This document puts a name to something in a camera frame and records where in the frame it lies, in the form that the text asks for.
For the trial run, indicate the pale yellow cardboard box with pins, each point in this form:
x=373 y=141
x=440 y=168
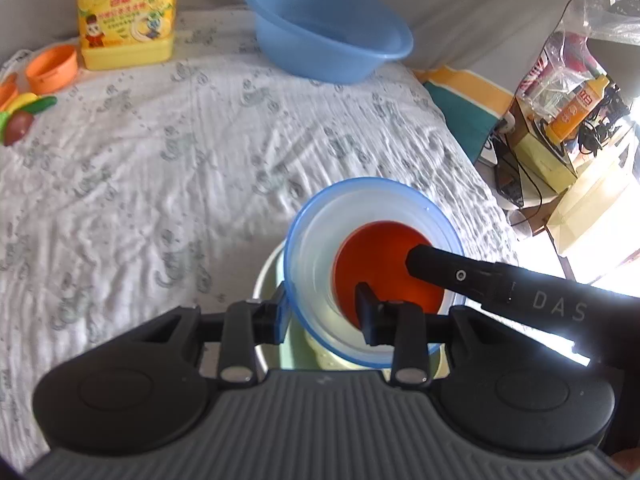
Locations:
x=545 y=160

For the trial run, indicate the clear plastic bag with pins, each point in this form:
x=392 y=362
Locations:
x=600 y=15

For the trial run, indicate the yellow toy banana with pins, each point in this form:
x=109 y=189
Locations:
x=20 y=101

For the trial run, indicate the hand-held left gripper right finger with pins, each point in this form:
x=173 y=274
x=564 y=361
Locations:
x=367 y=317

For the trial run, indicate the orange squeeze bottle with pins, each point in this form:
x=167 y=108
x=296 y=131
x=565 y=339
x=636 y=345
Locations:
x=575 y=110

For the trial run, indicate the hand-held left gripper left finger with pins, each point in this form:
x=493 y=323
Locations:
x=281 y=320

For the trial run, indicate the white printed blanket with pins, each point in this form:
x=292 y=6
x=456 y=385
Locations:
x=150 y=185

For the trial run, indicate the blue translucent bowl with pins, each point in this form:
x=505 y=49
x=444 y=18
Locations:
x=295 y=240

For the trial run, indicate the blue plastic basin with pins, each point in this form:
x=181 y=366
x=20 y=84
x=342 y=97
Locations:
x=330 y=30

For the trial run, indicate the striped teal yellow cushion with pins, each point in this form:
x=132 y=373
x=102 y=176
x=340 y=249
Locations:
x=465 y=105

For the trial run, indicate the brown toy fruit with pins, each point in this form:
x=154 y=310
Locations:
x=19 y=127

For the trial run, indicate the clear plastic bowl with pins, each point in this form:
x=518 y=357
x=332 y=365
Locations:
x=315 y=240

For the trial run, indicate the pale green plate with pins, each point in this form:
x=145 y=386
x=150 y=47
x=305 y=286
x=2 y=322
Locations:
x=267 y=280

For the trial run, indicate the yellow detergent bottle with pump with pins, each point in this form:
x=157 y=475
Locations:
x=125 y=15

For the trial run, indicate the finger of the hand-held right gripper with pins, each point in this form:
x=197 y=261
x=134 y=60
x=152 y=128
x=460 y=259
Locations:
x=450 y=272

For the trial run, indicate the green toy vegetable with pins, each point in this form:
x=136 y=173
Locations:
x=40 y=105

